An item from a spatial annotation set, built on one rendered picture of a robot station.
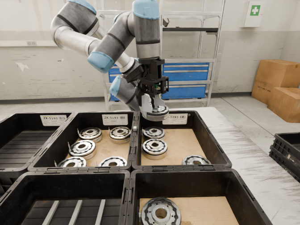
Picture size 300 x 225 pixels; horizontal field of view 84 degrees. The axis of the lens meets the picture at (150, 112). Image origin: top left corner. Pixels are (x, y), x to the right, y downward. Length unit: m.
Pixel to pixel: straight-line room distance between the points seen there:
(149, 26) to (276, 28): 3.94
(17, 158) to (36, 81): 3.14
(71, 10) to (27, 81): 3.19
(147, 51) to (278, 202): 0.73
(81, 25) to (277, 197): 1.10
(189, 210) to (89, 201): 0.29
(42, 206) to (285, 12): 4.42
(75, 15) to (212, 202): 0.89
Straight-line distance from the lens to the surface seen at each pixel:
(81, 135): 0.83
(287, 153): 1.54
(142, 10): 0.52
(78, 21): 0.91
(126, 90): 1.03
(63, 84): 3.74
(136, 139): 0.62
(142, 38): 0.52
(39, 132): 1.02
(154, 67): 0.52
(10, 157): 0.90
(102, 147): 0.77
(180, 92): 2.74
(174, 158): 0.70
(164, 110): 0.64
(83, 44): 0.65
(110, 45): 0.57
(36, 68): 3.85
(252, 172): 0.95
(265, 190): 0.89
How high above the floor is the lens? 1.28
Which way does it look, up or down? 25 degrees down
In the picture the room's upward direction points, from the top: straight up
